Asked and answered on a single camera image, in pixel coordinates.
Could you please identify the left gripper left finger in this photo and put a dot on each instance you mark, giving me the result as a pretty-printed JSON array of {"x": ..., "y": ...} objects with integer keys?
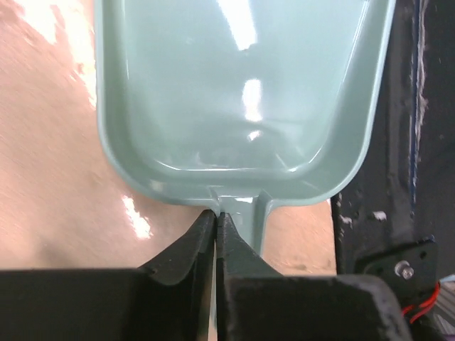
[{"x": 167, "y": 298}]

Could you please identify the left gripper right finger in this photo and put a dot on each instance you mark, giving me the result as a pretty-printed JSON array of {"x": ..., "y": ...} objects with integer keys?
[{"x": 256, "y": 302}]

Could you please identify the mint green dustpan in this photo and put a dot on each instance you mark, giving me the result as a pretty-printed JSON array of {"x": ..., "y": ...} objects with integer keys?
[{"x": 239, "y": 106}]

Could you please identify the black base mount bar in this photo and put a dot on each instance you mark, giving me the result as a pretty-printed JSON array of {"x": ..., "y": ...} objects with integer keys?
[{"x": 395, "y": 219}]

